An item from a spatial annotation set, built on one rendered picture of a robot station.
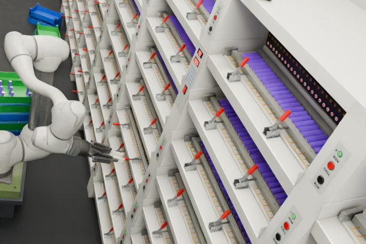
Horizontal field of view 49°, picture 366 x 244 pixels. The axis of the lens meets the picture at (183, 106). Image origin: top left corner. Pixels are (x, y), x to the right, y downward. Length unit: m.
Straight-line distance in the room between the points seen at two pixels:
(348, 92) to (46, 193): 2.26
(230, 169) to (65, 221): 1.62
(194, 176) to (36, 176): 1.63
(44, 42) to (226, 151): 1.21
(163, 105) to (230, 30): 0.54
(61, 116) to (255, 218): 0.92
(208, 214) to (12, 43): 1.29
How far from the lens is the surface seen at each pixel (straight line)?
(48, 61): 2.20
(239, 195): 1.20
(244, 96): 1.24
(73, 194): 2.86
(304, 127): 1.15
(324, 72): 0.96
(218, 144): 1.34
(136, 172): 2.01
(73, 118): 1.70
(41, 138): 1.81
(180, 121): 1.56
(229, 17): 1.37
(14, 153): 2.42
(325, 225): 0.96
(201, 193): 1.44
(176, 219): 1.60
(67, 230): 2.67
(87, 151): 1.89
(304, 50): 1.02
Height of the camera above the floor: 2.11
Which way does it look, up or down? 31 degrees down
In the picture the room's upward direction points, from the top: 23 degrees clockwise
